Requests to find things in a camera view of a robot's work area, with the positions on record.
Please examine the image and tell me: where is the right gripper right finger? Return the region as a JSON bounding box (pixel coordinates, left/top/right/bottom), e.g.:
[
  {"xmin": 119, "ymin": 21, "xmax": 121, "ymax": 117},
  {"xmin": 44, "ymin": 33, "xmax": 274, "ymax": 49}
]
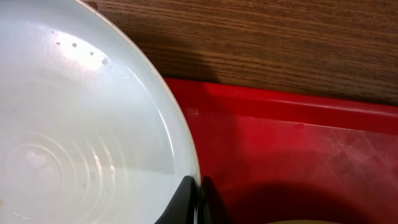
[{"xmin": 198, "ymin": 176, "xmax": 232, "ymax": 224}]

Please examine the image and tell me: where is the light blue plate top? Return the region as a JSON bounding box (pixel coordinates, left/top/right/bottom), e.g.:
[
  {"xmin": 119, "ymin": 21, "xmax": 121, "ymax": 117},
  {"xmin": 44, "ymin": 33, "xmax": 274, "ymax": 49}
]
[{"xmin": 1, "ymin": 1, "xmax": 200, "ymax": 224}]

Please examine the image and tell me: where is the red plastic tray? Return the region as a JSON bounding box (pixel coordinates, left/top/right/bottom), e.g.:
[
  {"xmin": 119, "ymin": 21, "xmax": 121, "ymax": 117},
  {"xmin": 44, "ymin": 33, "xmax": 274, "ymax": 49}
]
[{"xmin": 167, "ymin": 78, "xmax": 397, "ymax": 223}]

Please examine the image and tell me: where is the white plate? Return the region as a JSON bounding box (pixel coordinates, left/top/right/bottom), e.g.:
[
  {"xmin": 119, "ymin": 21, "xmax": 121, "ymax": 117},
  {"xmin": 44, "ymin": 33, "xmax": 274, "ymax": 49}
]
[{"xmin": 266, "ymin": 220, "xmax": 340, "ymax": 224}]

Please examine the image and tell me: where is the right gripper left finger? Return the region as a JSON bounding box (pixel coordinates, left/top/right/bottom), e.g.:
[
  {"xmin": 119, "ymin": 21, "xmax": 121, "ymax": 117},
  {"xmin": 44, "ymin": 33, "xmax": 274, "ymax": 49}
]
[{"xmin": 155, "ymin": 175, "xmax": 197, "ymax": 224}]

